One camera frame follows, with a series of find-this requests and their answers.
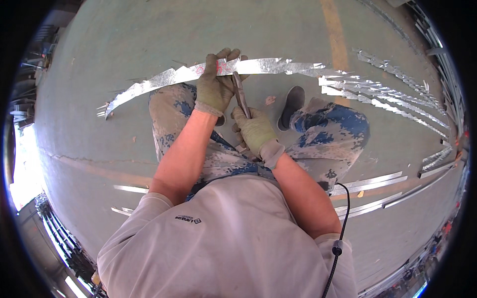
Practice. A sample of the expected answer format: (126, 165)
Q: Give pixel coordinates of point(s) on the person's right hand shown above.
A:
(257, 132)

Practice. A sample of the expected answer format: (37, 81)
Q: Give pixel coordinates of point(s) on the person's left hand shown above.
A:
(213, 91)

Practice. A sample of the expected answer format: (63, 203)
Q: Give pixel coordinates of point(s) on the person's right fingers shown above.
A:
(239, 128)

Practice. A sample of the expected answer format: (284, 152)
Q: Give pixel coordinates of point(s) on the person's left fingers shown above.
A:
(223, 59)

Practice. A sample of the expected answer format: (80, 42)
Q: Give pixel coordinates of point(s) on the metal tin snips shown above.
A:
(241, 97)

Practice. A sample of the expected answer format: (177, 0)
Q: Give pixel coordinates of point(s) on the long galvanized metal strip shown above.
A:
(167, 78)

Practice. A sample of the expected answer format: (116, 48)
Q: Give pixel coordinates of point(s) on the person's legs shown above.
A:
(328, 130)

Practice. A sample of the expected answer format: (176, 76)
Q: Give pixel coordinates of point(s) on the person's body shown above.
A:
(223, 238)

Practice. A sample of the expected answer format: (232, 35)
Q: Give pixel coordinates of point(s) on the short flat metal strip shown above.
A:
(130, 189)

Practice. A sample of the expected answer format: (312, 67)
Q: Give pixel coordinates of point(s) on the flat metal strip pair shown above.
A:
(367, 206)
(369, 183)

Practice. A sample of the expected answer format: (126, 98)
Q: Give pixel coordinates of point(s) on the small metal strip offcuts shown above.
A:
(122, 211)

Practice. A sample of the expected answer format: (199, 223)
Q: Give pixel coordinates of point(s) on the pile of serrated metal strips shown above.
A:
(380, 97)

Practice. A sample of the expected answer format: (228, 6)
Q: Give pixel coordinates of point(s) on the long serrated metal strip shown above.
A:
(395, 70)

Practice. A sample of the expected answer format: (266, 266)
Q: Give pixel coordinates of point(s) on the long thin metal channel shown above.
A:
(417, 192)

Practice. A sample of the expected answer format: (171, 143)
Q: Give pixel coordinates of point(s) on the dark machinery stack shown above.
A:
(31, 85)

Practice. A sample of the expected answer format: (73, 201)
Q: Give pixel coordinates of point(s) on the short serrated metal pieces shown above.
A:
(438, 156)

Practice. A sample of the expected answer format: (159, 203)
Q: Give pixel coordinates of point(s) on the short metal channel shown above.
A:
(436, 169)

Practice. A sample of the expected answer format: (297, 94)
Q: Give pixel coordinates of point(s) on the rack of metal profiles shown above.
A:
(443, 63)

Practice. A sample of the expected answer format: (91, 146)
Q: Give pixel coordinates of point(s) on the black metal frame rack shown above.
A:
(67, 242)

